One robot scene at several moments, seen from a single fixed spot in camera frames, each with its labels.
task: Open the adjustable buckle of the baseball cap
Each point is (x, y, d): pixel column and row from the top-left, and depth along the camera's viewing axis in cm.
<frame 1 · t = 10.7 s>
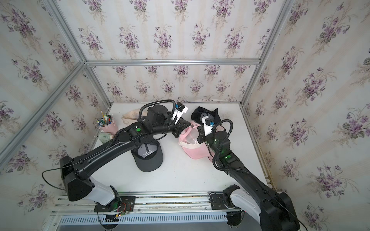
left hand: (190, 123, 68), fingers closed
right hand: (200, 124, 76), fingers closed
dark grey baseball cap: (148, 161, 89), on the table
pink cap left: (188, 139, 84), point 14 cm above the table
black cap back right: (197, 115, 113), point 2 cm above the table
beige cap: (133, 116, 110), point 3 cm above the table
pink pen cup: (111, 128, 97), point 8 cm above the table

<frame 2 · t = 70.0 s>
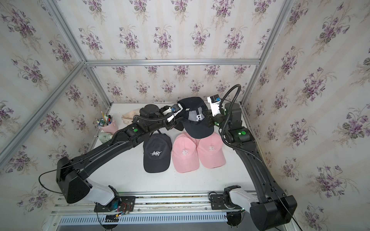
left hand: (178, 111, 73), fingers open
right hand: (206, 110, 71), fingers closed
dark grey baseball cap: (157, 148, 90), point 5 cm above the table
pink cap left: (185, 153, 88), point 6 cm above the table
black cap back right: (194, 121, 78), point 27 cm above the table
pink cap right: (210, 151, 90), point 5 cm above the table
the other named things where they were.

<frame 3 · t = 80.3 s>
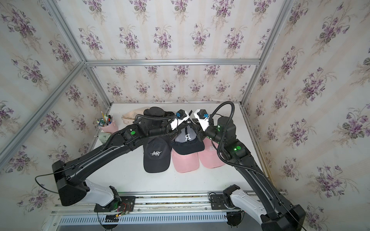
left hand: (186, 124, 67), fingers closed
right hand: (194, 120, 67), fingers open
black cap back right: (187, 142, 80), point 17 cm above the table
the other named things where they were.

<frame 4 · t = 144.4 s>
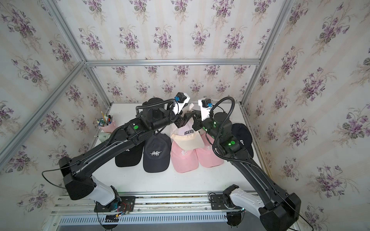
left hand: (191, 107, 63), fingers open
right hand: (193, 110, 67), fingers closed
black cap back right: (246, 132, 93), point 10 cm above the table
beige cap: (186, 138, 81), point 18 cm above the table
black cap back middle: (132, 163, 92), on the table
the other named things where they were.

